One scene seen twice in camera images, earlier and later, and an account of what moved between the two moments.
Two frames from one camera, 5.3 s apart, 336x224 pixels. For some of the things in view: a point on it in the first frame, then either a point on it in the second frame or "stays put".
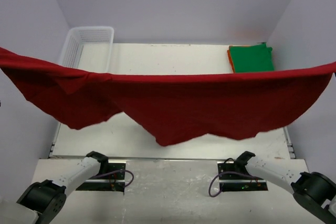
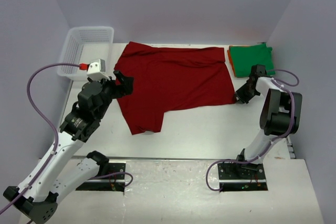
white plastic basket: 90,48 stays put
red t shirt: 238,106 to 166,80
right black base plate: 231,179 stays put
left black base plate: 113,179 stays put
